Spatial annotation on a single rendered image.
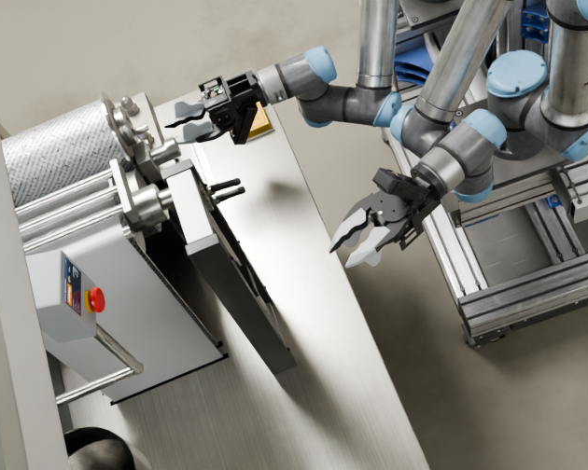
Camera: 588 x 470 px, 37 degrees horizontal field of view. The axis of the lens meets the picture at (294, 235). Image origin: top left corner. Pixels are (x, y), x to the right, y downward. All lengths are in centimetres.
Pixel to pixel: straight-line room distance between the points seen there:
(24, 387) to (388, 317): 217
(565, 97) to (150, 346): 89
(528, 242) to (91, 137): 139
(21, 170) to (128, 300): 33
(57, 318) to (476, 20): 90
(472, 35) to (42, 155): 79
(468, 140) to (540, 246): 110
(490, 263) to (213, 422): 109
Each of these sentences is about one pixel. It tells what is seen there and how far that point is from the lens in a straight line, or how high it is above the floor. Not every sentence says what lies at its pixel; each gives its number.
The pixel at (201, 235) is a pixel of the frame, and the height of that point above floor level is 144.
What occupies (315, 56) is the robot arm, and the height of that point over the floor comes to 115.
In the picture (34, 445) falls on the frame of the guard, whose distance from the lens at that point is 61.
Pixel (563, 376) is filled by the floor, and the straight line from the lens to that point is 266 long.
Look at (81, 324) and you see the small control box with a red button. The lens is 104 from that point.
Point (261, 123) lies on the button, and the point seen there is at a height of 92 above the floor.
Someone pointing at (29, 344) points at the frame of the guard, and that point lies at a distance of 64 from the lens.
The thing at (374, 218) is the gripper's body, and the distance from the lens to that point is 150.
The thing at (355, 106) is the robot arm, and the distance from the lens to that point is 183.
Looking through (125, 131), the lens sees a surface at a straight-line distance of 165.
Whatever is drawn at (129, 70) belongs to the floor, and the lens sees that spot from 351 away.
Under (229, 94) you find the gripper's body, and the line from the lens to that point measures 177.
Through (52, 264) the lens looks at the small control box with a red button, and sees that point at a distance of 101.
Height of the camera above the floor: 252
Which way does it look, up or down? 60 degrees down
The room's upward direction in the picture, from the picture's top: 24 degrees counter-clockwise
